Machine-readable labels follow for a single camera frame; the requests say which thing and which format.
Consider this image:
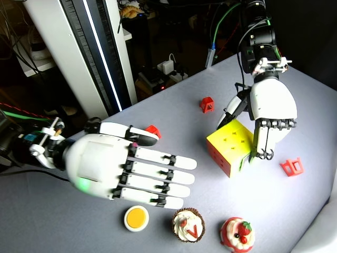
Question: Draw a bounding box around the toy bread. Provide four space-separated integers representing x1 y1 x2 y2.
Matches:
120 5 145 18

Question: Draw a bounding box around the black box with red light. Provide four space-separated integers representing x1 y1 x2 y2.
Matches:
138 71 166 94

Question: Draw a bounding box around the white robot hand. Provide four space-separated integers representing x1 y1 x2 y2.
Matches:
217 78 298 161
64 117 198 210

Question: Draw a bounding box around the toy cupcake in brown cup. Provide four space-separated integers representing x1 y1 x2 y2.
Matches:
172 207 206 243

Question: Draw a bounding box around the green cable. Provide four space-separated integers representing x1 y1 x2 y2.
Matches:
212 2 242 51

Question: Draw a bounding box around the white column with black strips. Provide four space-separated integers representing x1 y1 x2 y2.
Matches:
22 0 138 116

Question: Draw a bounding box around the yellow button with white rim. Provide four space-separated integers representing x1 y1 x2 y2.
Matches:
123 205 150 232

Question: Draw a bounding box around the white power adapter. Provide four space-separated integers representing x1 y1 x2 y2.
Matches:
157 61 172 75

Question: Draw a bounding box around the toy strawberry cake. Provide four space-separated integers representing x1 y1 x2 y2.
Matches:
220 217 256 253

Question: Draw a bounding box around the small red plastic stool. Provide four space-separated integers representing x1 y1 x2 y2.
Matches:
199 96 215 114
145 125 162 140
280 157 304 177

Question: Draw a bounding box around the yellow-topped puzzle cube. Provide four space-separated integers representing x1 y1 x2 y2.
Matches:
206 119 255 179

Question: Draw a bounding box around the grey table cloth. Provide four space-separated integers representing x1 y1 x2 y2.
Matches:
0 54 337 253

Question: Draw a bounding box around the white padded barrier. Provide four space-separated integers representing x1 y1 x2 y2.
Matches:
289 199 337 253

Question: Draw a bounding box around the white power strip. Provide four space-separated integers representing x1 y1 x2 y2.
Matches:
168 71 189 82

